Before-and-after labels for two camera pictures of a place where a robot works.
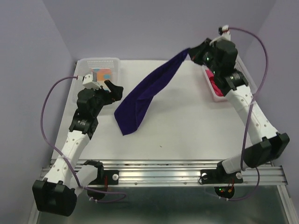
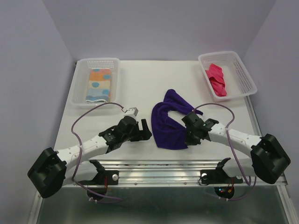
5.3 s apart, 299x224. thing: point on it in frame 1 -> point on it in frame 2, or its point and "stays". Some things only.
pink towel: x=217 y=90 stays
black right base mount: x=220 y=176 stays
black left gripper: x=116 y=92 -> x=142 y=135
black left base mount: x=104 y=177 stays
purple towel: x=129 y=114 -> x=169 y=133
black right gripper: x=195 y=52 -> x=188 y=141
